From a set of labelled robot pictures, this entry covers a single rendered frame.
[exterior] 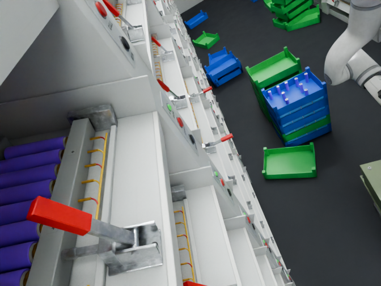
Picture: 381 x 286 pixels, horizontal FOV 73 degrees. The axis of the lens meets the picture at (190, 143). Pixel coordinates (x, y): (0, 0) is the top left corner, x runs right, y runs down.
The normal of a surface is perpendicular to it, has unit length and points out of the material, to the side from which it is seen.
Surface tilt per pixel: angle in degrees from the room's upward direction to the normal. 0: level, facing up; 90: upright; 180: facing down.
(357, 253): 0
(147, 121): 19
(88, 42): 90
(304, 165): 0
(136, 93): 90
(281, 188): 0
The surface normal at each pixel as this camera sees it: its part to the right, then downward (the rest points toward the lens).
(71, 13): 0.16, 0.67
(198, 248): -0.12, -0.72
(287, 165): -0.44, -0.61
